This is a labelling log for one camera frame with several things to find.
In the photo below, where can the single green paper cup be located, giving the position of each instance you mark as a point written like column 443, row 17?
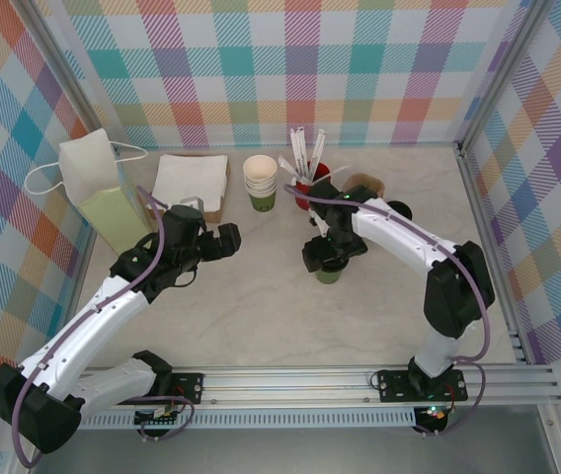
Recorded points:
column 331, row 279

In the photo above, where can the brown pulp cup carrier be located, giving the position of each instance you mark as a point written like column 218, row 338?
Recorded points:
column 372, row 182

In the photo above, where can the green paper carry bag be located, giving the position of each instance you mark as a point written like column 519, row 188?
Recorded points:
column 107, row 217

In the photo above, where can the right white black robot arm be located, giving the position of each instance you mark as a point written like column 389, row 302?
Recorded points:
column 399, row 232

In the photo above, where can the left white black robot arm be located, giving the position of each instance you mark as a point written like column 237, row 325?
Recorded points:
column 88, row 326

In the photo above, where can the small red metal bucket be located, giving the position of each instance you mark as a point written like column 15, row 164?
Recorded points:
column 301, row 196

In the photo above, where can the stack of white napkins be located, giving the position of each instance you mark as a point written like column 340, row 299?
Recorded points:
column 186, row 178

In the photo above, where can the stack of black cup lids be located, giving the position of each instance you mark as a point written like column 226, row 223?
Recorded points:
column 403, row 210

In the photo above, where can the stack of green paper cups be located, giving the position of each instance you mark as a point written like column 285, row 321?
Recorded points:
column 260, row 170

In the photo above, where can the small control circuit board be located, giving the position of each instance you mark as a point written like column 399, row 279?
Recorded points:
column 436, row 414
column 159, row 419

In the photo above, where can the aluminium frame rail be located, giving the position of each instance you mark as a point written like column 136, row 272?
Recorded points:
column 483, row 222

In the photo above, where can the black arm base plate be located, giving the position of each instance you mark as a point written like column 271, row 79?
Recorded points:
column 394, row 387
column 189, row 387

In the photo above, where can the aluminium frame post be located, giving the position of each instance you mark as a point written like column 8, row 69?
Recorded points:
column 78, row 79
column 500, row 74

